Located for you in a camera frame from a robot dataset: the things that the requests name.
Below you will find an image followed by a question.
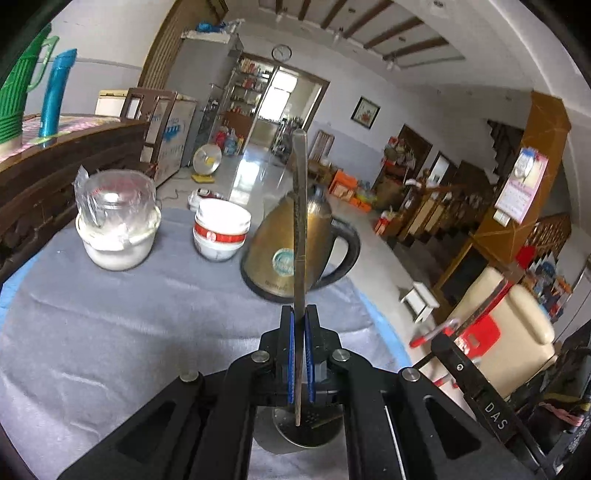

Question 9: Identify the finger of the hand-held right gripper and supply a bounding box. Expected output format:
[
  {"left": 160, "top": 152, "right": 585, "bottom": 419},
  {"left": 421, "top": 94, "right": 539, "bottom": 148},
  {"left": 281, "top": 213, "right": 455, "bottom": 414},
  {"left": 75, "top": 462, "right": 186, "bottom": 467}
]
[{"left": 431, "top": 332, "right": 517, "bottom": 445}]

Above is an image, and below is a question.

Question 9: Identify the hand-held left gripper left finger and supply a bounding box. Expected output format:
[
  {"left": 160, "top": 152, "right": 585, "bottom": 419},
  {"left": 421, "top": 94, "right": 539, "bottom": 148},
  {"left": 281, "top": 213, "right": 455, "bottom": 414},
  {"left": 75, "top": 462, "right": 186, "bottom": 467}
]
[{"left": 58, "top": 305, "right": 297, "bottom": 480}]

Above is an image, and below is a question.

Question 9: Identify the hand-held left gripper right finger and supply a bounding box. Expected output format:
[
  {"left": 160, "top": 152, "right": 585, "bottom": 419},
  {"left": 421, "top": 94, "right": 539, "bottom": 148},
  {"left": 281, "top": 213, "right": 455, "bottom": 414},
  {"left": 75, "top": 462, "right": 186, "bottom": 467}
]
[{"left": 305, "top": 305, "right": 539, "bottom": 480}]

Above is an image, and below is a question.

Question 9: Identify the metal chopstick holder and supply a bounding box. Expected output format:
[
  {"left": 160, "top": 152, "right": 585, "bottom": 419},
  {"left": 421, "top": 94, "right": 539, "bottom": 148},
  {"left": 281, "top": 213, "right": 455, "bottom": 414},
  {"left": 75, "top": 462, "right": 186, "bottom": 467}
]
[{"left": 253, "top": 406, "right": 345, "bottom": 456}]

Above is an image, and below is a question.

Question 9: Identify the red plastic stool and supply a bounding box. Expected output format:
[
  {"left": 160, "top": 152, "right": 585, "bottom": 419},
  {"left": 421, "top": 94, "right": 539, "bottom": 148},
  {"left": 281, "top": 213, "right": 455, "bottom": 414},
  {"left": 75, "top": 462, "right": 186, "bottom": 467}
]
[{"left": 410, "top": 318, "right": 502, "bottom": 358}]

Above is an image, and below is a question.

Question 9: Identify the beige armchair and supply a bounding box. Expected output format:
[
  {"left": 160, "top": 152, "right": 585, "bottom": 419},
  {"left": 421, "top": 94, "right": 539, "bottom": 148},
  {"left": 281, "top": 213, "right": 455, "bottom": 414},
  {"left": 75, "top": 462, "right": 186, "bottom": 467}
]
[{"left": 445, "top": 267, "right": 556, "bottom": 400}]

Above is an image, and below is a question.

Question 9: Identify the dark cloth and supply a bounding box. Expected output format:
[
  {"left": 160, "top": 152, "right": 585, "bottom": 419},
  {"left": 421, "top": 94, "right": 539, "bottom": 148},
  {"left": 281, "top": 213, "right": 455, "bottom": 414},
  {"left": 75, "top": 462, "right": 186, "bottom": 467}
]
[{"left": 508, "top": 318, "right": 591, "bottom": 472}]

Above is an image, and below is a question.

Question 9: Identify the small white stool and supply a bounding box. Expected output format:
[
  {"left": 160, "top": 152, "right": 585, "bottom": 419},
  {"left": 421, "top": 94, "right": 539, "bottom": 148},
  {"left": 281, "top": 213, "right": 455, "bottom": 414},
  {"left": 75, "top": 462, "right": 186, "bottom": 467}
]
[{"left": 399, "top": 282, "right": 440, "bottom": 324}]

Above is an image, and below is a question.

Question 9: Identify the golden electric kettle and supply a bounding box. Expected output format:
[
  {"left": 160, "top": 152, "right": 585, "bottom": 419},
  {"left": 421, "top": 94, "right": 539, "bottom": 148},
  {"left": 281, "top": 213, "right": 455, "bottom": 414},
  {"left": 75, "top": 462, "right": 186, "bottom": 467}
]
[{"left": 240, "top": 185, "right": 361, "bottom": 304}]

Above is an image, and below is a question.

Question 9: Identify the white bowl blue print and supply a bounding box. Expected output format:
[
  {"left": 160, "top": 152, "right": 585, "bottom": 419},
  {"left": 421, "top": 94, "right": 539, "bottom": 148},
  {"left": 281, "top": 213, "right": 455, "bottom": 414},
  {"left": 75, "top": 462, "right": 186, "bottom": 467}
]
[{"left": 195, "top": 240, "right": 243, "bottom": 262}]

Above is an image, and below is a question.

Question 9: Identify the red banded white bowl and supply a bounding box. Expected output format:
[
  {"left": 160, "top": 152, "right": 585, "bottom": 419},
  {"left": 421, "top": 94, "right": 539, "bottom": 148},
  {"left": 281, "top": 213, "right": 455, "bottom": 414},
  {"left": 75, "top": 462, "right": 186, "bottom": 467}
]
[{"left": 193, "top": 225, "right": 248, "bottom": 245}]

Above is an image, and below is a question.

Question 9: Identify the grey table cloth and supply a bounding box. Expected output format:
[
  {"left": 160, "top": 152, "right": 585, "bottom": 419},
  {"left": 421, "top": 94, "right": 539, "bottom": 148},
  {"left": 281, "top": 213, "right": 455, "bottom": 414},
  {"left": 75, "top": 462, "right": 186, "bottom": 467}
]
[{"left": 0, "top": 205, "right": 403, "bottom": 480}]

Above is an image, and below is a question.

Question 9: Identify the orange box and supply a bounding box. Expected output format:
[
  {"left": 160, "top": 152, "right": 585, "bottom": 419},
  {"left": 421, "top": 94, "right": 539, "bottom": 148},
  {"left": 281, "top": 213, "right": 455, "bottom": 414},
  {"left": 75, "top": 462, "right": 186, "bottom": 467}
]
[{"left": 329, "top": 170, "right": 360, "bottom": 199}]

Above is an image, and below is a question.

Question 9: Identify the wooden stair railing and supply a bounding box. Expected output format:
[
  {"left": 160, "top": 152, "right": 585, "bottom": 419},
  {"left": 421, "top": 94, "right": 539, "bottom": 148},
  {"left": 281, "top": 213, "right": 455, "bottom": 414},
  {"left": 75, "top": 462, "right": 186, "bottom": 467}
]
[{"left": 402, "top": 171, "right": 573, "bottom": 278}]

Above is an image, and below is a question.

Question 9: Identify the white electric fan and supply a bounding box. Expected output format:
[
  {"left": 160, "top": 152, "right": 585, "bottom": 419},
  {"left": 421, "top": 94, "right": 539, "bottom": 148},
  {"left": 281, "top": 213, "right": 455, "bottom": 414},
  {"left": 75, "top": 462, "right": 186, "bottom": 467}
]
[{"left": 191, "top": 143, "right": 223, "bottom": 184}]

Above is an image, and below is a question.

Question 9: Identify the light wooden chair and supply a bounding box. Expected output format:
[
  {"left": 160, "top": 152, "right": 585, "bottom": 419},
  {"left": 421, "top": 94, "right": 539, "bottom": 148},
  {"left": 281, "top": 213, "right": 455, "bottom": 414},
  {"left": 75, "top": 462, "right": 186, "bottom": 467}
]
[{"left": 309, "top": 130, "right": 334, "bottom": 162}]

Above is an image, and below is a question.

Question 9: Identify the blue water jug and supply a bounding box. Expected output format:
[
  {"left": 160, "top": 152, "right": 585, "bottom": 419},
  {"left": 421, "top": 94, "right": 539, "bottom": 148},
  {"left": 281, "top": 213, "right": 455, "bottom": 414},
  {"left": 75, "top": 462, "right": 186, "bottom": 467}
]
[{"left": 223, "top": 129, "right": 245, "bottom": 157}]

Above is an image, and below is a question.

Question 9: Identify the clear plastic bag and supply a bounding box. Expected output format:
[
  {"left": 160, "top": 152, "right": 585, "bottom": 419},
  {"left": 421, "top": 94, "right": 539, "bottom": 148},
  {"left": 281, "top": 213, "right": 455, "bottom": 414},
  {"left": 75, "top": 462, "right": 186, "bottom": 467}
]
[{"left": 74, "top": 165, "right": 162, "bottom": 241}]

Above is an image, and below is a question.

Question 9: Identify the white chest freezer blue print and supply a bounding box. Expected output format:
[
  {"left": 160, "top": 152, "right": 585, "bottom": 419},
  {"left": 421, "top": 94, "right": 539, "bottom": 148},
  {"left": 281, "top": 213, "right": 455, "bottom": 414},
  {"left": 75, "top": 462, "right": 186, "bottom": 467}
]
[{"left": 141, "top": 90, "right": 198, "bottom": 188}]

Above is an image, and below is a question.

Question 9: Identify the shelf of goods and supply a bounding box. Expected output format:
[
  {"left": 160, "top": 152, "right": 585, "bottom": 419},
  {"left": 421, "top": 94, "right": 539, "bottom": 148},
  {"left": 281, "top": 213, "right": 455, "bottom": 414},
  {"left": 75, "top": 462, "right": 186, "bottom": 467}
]
[{"left": 222, "top": 55, "right": 273, "bottom": 144}]

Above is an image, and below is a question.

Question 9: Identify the wooden stair panel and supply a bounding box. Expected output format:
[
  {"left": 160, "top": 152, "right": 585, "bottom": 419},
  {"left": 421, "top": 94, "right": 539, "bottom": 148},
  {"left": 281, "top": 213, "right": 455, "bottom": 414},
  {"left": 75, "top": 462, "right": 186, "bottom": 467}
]
[{"left": 473, "top": 91, "right": 572, "bottom": 241}]

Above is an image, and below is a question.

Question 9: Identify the silver refrigerator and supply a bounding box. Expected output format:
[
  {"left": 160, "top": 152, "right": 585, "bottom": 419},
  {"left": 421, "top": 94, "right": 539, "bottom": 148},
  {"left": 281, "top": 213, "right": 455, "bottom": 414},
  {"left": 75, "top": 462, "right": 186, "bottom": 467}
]
[{"left": 164, "top": 34, "right": 245, "bottom": 168}]

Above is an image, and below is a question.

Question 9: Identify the dark wooden sideboard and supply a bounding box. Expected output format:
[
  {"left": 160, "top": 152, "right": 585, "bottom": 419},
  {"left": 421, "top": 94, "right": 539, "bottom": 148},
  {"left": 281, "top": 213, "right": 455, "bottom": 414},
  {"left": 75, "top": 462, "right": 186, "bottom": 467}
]
[{"left": 0, "top": 113, "right": 151, "bottom": 283}]

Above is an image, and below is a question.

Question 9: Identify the dark wooden chair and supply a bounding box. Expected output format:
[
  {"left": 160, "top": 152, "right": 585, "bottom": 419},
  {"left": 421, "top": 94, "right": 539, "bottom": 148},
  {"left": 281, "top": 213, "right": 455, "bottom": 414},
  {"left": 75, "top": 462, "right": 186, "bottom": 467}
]
[{"left": 121, "top": 88, "right": 178, "bottom": 164}]

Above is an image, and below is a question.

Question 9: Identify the cream chest freezer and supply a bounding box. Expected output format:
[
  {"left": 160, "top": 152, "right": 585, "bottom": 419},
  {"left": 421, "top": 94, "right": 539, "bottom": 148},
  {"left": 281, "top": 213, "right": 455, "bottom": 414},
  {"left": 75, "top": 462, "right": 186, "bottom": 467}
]
[{"left": 95, "top": 89, "right": 129, "bottom": 117}]

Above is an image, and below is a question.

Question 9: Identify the pink plaid cloth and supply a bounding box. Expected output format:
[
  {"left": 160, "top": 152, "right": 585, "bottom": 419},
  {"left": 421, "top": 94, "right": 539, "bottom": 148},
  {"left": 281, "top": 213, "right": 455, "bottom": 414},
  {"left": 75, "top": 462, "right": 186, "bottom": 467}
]
[{"left": 0, "top": 114, "right": 139, "bottom": 162}]

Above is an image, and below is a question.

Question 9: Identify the blue thermos bottle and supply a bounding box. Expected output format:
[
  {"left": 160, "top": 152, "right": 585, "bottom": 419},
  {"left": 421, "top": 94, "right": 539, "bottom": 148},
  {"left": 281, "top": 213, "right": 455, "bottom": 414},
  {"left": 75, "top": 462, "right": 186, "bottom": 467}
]
[{"left": 38, "top": 48, "right": 78, "bottom": 139}]

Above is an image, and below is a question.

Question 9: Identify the green plastic pitcher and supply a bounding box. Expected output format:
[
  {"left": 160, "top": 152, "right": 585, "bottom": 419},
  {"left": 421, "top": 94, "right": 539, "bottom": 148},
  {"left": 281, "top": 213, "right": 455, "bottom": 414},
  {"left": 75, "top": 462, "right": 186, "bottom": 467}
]
[{"left": 0, "top": 23, "right": 61, "bottom": 153}]

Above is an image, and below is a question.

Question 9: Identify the wall calendar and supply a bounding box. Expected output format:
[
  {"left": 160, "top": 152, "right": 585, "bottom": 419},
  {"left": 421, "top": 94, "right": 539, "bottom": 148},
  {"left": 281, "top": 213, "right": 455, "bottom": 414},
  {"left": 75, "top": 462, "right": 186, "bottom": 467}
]
[{"left": 494, "top": 147, "right": 549, "bottom": 224}]

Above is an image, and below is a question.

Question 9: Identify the framed wall picture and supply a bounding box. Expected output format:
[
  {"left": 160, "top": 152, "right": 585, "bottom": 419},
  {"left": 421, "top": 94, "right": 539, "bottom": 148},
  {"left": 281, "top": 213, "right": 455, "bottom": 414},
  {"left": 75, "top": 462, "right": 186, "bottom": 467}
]
[{"left": 351, "top": 96, "right": 382, "bottom": 130}]

